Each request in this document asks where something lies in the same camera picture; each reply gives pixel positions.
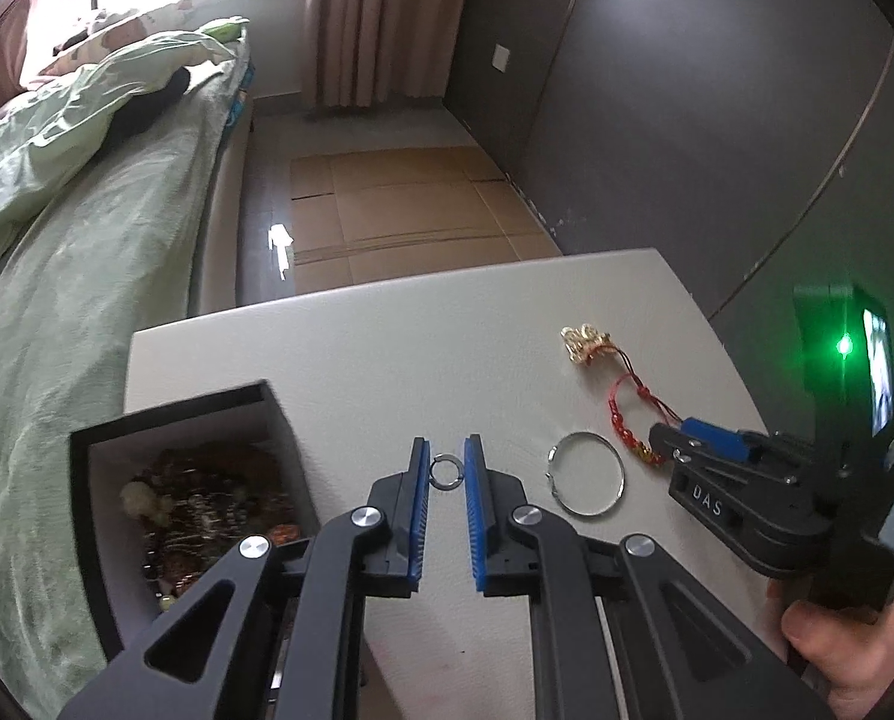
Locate red cord bracelet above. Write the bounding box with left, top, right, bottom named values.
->
left=606, top=370, right=682, bottom=467

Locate green plush toy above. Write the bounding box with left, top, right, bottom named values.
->
left=199, top=16, right=251, bottom=43

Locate green sheeted bed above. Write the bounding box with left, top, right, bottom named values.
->
left=0, top=37, right=259, bottom=695

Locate large silver bangle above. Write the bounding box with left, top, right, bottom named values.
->
left=547, top=430, right=629, bottom=520

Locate gold charm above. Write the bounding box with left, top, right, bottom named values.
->
left=561, top=322, right=617, bottom=366

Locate black cloth item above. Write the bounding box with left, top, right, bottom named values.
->
left=112, top=65, right=194, bottom=152

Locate person's right hand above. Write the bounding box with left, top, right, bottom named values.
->
left=766, top=577, right=894, bottom=720

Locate patterned window seat cushion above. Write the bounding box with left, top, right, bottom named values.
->
left=42, top=0, right=314, bottom=77

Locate pink curtain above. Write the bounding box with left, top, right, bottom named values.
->
left=303, top=0, right=479, bottom=115
left=0, top=0, right=44, bottom=91

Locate flat cardboard sheet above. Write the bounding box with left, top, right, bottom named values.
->
left=288, top=145, right=566, bottom=295

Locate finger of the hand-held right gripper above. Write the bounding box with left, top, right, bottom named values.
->
left=679, top=416, right=767, bottom=462
left=648, top=424, right=718, bottom=475

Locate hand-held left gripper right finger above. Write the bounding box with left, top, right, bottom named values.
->
left=463, top=433, right=830, bottom=720

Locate pale green quilt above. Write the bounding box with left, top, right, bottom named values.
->
left=0, top=30, right=251, bottom=287

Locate black square gift box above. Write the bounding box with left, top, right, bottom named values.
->
left=68, top=381, right=325, bottom=662

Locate brown wooden bead bracelet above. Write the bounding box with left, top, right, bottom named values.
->
left=153, top=444, right=287, bottom=500

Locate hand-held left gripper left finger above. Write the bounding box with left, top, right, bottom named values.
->
left=57, top=436, right=427, bottom=720

